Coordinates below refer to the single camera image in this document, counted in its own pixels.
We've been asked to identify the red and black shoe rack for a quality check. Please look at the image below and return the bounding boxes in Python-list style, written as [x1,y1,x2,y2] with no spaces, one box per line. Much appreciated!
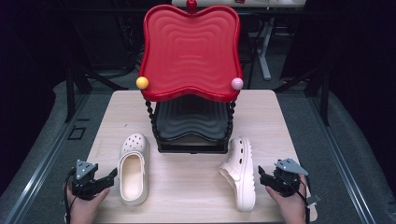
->
[135,0,245,155]

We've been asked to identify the cream white clog shoe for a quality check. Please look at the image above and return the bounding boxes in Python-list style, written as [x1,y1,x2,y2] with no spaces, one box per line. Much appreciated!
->
[117,133,151,206]
[218,136,257,213]

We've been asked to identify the white desk leg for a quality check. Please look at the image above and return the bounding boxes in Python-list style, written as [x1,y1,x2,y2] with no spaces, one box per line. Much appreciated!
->
[256,17,276,82]

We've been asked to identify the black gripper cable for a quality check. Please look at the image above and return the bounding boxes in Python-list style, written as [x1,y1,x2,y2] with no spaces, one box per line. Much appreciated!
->
[63,169,78,224]
[275,171,312,224]

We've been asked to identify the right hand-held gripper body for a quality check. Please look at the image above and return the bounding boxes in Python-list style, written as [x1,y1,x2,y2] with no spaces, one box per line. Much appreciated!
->
[262,158,309,198]

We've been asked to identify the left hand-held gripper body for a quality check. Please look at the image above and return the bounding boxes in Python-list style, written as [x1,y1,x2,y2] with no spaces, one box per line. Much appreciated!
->
[72,159,107,201]

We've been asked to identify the person's right hand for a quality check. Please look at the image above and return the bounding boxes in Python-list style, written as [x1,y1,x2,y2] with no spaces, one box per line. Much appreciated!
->
[265,174,308,224]

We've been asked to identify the black metal stand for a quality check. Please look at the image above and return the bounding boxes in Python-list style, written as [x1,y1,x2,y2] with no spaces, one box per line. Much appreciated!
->
[273,60,332,127]
[64,60,129,123]

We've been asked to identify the metal floor rail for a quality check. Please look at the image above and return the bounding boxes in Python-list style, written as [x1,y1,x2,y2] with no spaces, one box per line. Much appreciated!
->
[306,90,378,224]
[2,92,91,224]

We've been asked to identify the person's left hand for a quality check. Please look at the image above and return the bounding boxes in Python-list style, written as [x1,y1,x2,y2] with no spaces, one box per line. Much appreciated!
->
[64,183,111,224]

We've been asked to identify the grey tape tab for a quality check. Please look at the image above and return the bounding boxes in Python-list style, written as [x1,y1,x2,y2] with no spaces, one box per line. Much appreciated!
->
[306,193,323,208]

